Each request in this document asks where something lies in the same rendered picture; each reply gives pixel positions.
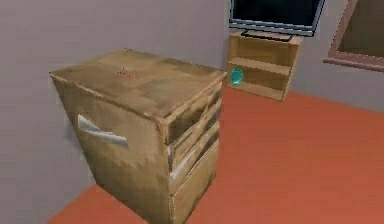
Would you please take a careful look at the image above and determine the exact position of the black flat television set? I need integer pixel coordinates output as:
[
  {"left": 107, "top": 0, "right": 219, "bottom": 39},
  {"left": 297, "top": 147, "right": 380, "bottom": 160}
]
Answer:
[{"left": 228, "top": 0, "right": 326, "bottom": 42}]

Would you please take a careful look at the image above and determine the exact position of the tan wooden chest of drawers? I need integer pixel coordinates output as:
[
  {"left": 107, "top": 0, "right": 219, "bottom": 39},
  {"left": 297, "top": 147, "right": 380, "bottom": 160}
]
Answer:
[{"left": 49, "top": 48, "right": 228, "bottom": 224}]

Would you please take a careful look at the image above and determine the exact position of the tan wooden open shelf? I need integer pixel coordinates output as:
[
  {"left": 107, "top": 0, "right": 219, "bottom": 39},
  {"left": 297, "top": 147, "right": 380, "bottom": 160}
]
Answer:
[{"left": 225, "top": 31, "right": 304, "bottom": 102}]

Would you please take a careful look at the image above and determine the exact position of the teal round object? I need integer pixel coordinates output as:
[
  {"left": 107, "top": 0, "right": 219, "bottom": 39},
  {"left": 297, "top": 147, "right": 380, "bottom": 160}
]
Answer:
[{"left": 230, "top": 67, "right": 244, "bottom": 86}]

